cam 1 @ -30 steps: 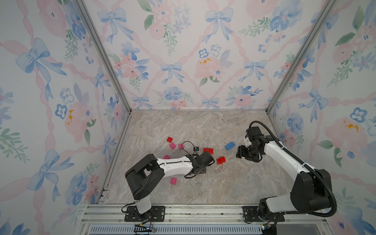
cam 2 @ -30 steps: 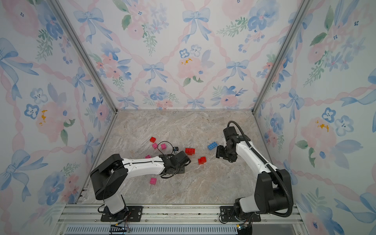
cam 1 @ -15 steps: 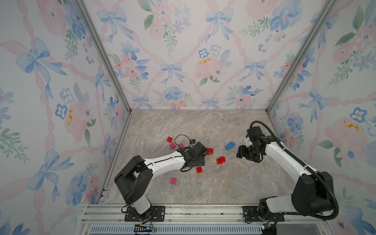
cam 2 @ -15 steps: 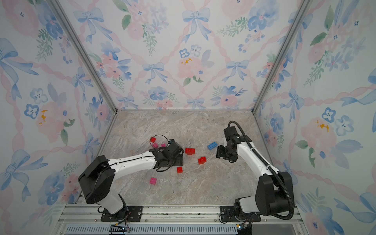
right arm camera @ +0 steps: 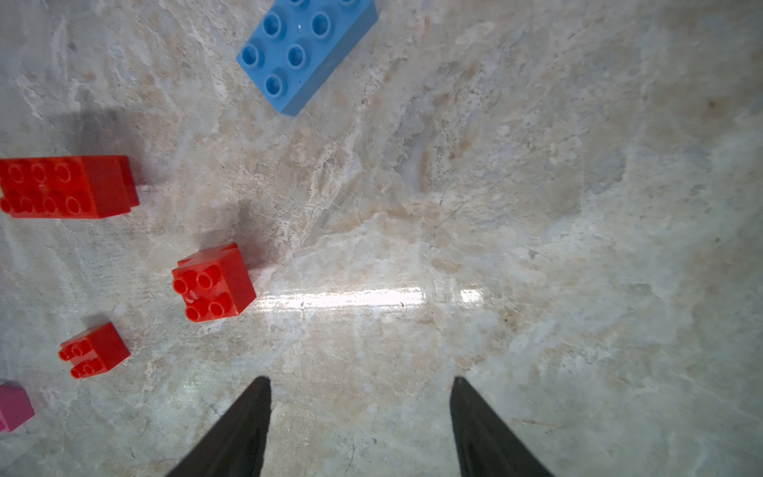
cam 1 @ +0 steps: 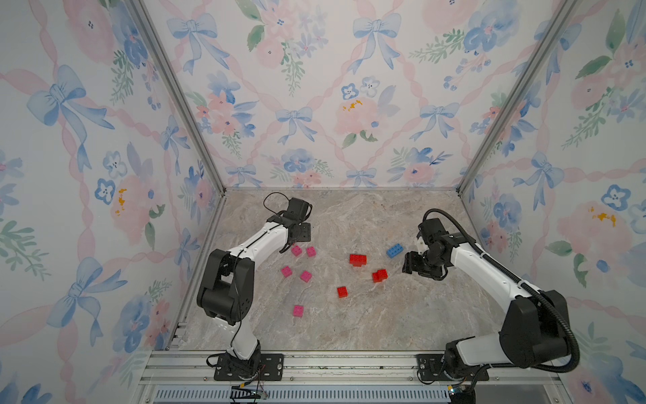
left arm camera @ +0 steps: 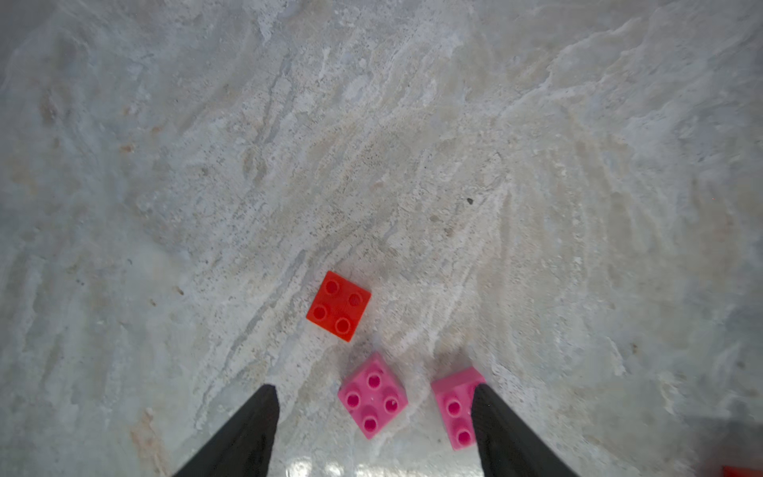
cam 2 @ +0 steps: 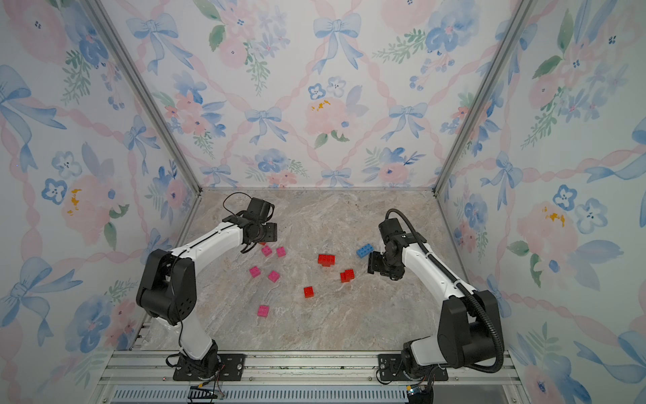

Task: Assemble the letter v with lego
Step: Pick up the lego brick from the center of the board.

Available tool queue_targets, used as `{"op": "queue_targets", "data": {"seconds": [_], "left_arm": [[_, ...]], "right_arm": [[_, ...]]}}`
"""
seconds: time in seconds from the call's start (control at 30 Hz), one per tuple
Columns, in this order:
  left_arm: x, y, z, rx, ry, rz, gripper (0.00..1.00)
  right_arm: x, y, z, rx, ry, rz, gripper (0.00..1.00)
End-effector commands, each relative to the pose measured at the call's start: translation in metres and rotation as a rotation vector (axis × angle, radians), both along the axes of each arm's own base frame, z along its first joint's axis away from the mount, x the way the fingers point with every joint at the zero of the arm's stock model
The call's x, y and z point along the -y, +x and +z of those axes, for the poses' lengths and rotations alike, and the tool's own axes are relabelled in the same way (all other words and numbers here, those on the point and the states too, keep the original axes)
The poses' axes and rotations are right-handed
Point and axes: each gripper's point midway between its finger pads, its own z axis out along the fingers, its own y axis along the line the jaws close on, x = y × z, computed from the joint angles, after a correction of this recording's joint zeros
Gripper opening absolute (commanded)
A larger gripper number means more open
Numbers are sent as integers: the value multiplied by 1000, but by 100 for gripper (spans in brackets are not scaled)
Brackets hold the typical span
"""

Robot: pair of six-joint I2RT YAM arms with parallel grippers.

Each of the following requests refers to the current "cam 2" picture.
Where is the red 2x2 lego brick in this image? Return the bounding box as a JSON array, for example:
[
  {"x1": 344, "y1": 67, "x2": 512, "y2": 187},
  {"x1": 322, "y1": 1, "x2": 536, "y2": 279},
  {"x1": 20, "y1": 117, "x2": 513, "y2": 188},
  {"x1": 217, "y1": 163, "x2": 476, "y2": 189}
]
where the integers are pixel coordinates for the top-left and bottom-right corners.
[
  {"x1": 304, "y1": 286, "x2": 315, "y2": 298},
  {"x1": 340, "y1": 269, "x2": 355, "y2": 283}
]

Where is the red 2x4 lego brick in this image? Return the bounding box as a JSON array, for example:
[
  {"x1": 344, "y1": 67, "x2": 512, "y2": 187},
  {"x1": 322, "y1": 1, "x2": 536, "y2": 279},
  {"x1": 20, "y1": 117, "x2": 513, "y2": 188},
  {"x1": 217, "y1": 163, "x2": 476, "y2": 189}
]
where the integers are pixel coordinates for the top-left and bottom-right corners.
[{"x1": 317, "y1": 254, "x2": 336, "y2": 267}]

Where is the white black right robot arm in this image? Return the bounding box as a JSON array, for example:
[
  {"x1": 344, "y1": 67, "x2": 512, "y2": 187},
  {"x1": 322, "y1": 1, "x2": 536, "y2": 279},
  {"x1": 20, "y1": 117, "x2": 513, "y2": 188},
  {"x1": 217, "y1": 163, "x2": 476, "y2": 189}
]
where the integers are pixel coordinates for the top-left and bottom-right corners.
[{"x1": 368, "y1": 209, "x2": 506, "y2": 380}]

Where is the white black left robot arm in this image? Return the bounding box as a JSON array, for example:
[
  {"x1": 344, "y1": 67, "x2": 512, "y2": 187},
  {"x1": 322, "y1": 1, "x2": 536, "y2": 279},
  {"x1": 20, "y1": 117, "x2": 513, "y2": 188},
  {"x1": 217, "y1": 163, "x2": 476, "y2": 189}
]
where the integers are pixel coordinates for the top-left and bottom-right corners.
[{"x1": 136, "y1": 197, "x2": 278, "y2": 380}]

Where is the blue 2x4 lego brick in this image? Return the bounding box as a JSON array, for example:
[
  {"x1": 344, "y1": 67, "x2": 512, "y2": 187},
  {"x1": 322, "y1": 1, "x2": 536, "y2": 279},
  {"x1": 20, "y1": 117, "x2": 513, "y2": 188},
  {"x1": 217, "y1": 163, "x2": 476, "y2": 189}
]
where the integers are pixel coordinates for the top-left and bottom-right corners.
[{"x1": 356, "y1": 244, "x2": 374, "y2": 259}]

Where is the black left camera cable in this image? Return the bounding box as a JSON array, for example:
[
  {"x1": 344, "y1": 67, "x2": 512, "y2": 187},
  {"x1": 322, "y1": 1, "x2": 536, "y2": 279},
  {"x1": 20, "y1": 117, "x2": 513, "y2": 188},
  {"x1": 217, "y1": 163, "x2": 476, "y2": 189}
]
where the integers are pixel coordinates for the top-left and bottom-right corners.
[{"x1": 222, "y1": 191, "x2": 253, "y2": 218}]

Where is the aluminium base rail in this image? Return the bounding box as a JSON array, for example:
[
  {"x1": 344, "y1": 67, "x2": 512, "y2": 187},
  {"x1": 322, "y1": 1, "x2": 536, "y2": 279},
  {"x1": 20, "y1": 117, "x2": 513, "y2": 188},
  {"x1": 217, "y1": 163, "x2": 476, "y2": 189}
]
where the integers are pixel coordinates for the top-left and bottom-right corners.
[{"x1": 89, "y1": 351, "x2": 529, "y2": 403}]

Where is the aluminium corner post left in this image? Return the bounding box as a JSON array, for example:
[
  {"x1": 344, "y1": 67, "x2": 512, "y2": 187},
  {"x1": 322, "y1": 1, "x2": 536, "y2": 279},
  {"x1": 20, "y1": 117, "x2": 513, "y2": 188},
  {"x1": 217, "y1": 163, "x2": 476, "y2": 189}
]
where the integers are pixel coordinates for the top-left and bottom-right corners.
[{"x1": 80, "y1": 0, "x2": 202, "y2": 196}]

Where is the aluminium corner post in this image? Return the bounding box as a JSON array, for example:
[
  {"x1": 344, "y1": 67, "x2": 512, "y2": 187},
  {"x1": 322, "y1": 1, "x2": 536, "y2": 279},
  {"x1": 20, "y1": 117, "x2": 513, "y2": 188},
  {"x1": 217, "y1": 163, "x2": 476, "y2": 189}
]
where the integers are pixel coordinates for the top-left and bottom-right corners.
[
  {"x1": 80, "y1": 0, "x2": 202, "y2": 196},
  {"x1": 433, "y1": 0, "x2": 535, "y2": 199}
]

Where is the aluminium corner post right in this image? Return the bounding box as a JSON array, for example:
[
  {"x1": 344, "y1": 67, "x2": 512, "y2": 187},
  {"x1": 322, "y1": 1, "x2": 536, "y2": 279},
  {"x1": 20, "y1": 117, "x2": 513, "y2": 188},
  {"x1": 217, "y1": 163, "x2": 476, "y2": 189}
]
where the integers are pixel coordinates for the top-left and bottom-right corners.
[{"x1": 433, "y1": 0, "x2": 535, "y2": 199}]

